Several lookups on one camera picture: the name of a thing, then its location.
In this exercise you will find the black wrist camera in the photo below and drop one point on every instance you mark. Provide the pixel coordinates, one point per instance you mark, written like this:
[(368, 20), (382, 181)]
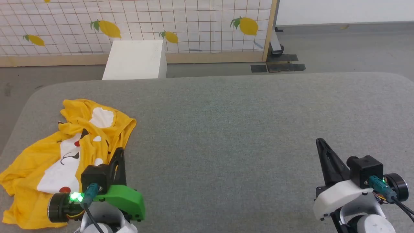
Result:
[(365, 168), (95, 176)]

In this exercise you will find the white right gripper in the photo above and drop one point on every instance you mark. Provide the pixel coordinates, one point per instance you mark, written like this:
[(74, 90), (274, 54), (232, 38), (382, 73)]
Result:
[(339, 195)]

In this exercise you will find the white rectangular box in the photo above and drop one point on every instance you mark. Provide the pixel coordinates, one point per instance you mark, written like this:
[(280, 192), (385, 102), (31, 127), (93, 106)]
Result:
[(136, 61)]

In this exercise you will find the yellow cartoon print shirt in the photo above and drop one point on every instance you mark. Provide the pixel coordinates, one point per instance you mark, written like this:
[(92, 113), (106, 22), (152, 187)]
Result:
[(32, 161)]

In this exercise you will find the grey metal partition foot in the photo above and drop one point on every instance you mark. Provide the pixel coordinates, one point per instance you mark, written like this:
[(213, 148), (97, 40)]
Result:
[(277, 45)]

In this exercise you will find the lemon print partition screen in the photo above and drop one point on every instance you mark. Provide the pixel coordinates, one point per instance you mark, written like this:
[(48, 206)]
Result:
[(194, 19)]

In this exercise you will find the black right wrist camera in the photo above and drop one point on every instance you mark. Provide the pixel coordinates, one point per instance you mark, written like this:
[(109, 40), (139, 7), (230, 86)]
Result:
[(365, 168)]

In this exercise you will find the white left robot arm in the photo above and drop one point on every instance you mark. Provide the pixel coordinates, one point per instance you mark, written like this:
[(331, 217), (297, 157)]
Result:
[(106, 224)]

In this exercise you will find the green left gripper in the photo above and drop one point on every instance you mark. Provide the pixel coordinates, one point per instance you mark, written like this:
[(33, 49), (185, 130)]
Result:
[(126, 199)]

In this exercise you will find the long black floor mat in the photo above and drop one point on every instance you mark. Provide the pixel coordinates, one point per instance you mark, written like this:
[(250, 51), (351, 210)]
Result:
[(286, 67)]

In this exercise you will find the small black floor mat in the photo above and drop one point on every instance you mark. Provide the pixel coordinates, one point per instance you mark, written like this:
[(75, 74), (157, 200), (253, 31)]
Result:
[(258, 68)]

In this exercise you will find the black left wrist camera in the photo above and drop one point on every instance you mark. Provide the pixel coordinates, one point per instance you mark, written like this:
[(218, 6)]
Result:
[(95, 176)]

